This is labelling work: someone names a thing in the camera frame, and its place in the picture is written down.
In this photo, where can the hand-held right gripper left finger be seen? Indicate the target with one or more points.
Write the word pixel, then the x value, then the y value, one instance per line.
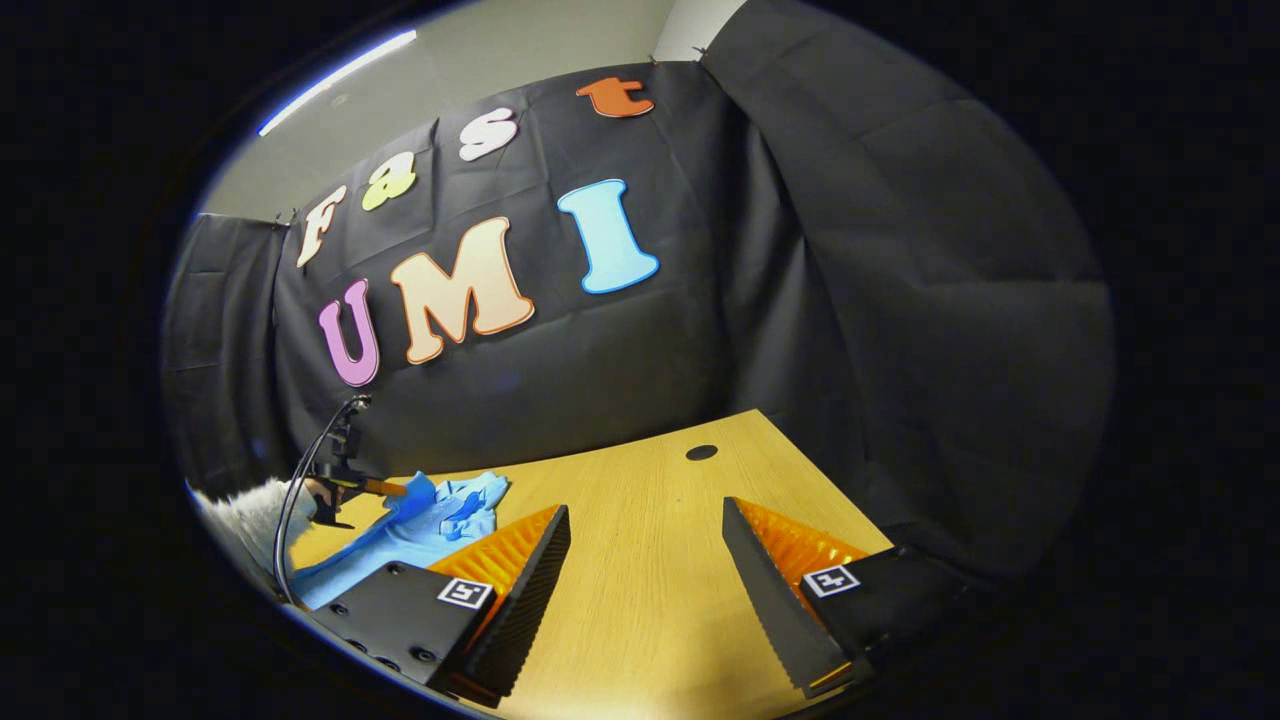
pixel 525 600

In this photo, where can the black backdrop cloth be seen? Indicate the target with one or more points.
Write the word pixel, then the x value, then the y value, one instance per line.
pixel 800 300

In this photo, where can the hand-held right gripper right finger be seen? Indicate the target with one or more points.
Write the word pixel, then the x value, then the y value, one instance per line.
pixel 770 600

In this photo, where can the light blue T-shirt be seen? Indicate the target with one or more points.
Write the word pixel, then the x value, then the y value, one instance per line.
pixel 400 540

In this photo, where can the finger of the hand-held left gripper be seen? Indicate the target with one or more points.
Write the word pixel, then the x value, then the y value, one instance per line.
pixel 385 487

